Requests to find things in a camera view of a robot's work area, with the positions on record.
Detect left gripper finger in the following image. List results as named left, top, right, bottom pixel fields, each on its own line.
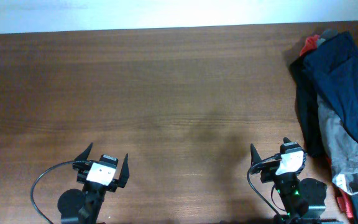
left=117, top=154, right=129, bottom=188
left=74, top=142, right=93, bottom=162

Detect navy blue shorts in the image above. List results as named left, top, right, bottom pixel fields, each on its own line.
left=303, top=32, right=358, bottom=143

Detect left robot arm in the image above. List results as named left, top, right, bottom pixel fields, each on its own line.
left=57, top=144, right=130, bottom=224

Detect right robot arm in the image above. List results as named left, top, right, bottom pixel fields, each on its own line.
left=247, top=138, right=340, bottom=224

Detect black garment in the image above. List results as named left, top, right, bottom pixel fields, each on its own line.
left=289, top=56, right=325, bottom=157

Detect grey garment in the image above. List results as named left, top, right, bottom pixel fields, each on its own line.
left=316, top=28, right=358, bottom=196

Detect red garment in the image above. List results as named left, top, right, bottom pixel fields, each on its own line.
left=300, top=34, right=320, bottom=56

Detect right camera cable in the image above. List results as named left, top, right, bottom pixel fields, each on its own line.
left=246, top=155, right=285, bottom=222

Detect camera cable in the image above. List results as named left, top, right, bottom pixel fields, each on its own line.
left=30, top=160, right=86, bottom=224
left=246, top=155, right=285, bottom=222

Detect left camera cable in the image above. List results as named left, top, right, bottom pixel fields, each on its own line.
left=30, top=160, right=86, bottom=224

